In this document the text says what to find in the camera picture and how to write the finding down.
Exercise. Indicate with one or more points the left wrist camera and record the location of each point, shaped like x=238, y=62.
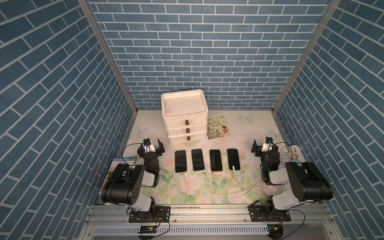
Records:
x=148, y=146

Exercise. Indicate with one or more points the pink case phone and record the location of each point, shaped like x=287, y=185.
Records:
x=180, y=161
x=216, y=161

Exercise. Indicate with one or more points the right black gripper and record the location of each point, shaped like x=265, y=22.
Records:
x=258, y=149

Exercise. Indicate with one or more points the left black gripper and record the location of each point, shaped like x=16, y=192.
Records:
x=159, y=150

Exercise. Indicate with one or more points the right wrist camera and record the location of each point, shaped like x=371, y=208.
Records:
x=266, y=147

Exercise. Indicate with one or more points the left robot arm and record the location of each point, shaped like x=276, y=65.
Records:
x=124, y=185

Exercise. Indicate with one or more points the cartoon children's picture book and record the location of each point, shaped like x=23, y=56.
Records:
x=217, y=128

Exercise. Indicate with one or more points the white three-drawer organizer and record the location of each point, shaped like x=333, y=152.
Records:
x=185, y=115

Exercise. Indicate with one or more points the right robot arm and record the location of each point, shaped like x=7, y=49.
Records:
x=308, y=185

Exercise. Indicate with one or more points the dog cover book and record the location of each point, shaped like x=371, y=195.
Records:
x=114, y=164

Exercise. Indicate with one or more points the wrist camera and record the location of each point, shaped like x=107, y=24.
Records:
x=148, y=146
x=266, y=147

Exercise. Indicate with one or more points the green case phone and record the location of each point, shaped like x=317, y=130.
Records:
x=233, y=159
x=198, y=160

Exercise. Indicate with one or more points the white power strip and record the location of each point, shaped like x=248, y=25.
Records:
x=295, y=154

